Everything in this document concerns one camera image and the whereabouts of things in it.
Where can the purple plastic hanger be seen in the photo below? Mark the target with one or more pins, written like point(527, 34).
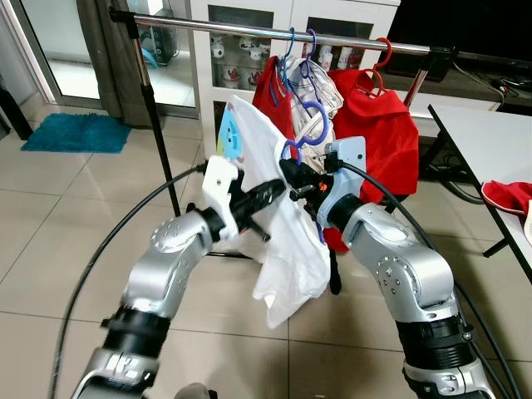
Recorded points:
point(312, 41)
point(325, 119)

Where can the white t-shirt colourful print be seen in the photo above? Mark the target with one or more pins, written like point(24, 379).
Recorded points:
point(291, 266)

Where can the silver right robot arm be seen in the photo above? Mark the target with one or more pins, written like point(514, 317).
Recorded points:
point(407, 266)

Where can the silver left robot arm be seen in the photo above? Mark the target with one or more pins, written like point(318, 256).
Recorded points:
point(166, 258)

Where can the blue plastic hanger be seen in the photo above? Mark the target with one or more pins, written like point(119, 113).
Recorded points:
point(290, 50)

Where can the red plastic hanger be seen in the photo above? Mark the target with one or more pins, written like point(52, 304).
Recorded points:
point(389, 54)

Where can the dark red hung garment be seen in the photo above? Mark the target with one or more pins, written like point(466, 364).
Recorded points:
point(266, 91)

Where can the bright red t-shirt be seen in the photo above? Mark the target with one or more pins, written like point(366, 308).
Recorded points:
point(378, 150)

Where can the white checked hung garment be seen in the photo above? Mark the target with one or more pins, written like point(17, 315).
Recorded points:
point(324, 91)

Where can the white display cabinet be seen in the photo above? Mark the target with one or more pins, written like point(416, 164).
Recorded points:
point(198, 83)

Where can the silver black clothes rack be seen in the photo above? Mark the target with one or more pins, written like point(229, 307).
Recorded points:
point(208, 26)

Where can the black patterned box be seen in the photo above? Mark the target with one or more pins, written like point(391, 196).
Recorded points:
point(169, 46)

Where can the teal white plastic stand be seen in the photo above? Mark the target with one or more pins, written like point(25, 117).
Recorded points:
point(150, 56)

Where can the grey table black legs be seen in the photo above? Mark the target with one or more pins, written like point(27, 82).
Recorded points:
point(482, 141)

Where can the teal floor mat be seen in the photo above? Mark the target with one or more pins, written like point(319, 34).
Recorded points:
point(75, 133)

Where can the grey curtain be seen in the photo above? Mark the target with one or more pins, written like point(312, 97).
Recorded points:
point(108, 75)

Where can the grey robot foot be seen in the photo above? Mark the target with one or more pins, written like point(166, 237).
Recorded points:
point(193, 392)

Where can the red jersey white trim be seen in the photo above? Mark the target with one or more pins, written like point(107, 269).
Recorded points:
point(507, 198)

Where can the black television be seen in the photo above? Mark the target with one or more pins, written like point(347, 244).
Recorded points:
point(465, 25)

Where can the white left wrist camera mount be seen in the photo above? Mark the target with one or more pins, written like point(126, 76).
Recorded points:
point(220, 179)

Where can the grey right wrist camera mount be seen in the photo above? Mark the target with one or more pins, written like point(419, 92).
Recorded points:
point(345, 166)

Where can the glass sliding door silver frame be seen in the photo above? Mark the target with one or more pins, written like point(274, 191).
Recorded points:
point(71, 50)

